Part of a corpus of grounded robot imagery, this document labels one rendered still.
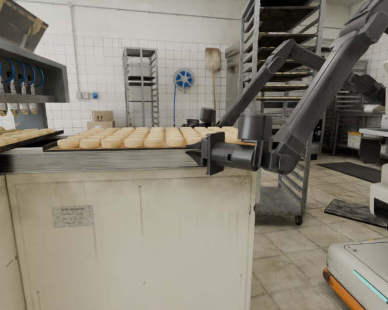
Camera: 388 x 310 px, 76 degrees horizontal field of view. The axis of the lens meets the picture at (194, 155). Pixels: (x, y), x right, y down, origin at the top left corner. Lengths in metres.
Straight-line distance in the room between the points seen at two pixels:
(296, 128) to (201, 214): 0.36
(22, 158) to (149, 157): 0.33
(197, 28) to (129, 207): 4.55
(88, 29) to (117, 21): 0.50
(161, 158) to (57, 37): 4.37
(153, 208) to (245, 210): 0.28
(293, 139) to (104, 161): 0.49
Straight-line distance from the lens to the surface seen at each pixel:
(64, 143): 0.72
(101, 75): 4.78
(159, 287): 0.88
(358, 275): 1.46
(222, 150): 0.58
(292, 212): 2.24
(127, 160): 0.72
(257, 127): 0.56
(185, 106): 4.85
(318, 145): 5.00
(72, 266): 0.87
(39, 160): 0.78
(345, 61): 0.71
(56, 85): 1.25
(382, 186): 1.33
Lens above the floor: 1.02
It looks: 12 degrees down
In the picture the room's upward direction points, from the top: straight up
